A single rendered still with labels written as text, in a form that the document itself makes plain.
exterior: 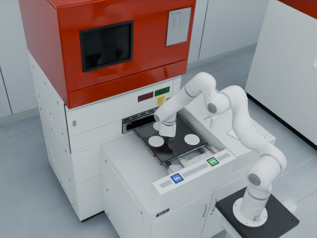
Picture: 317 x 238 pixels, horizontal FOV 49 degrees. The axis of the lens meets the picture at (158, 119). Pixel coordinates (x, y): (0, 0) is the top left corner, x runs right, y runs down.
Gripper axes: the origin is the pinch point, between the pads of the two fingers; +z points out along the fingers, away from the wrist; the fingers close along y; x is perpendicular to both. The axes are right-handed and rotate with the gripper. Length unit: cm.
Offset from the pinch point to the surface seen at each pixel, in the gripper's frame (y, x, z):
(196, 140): 19.5, 5.5, 2.5
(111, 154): -34.2, -9.1, 10.5
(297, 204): 120, 37, 93
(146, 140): -12.8, -0.1, 2.5
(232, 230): 42, -53, 11
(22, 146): -138, 62, 93
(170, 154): 3.5, -10.2, 2.6
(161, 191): 1.3, -44.3, -3.5
